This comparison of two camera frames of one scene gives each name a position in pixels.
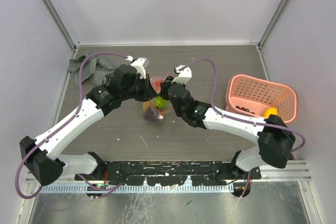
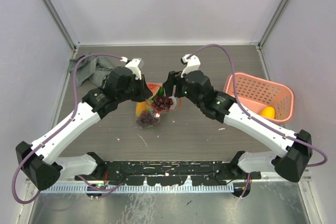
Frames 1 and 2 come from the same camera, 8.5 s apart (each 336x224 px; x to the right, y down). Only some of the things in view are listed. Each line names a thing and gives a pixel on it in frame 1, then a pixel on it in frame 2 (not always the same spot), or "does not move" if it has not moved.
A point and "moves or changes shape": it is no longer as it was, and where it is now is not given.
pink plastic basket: x=254 y=95 does not move
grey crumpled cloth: x=95 y=70 does not move
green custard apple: x=160 y=103 moves or changes shape
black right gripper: x=165 y=85 -> x=169 y=84
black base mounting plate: x=168 y=172 does not move
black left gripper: x=149 y=92 does not move
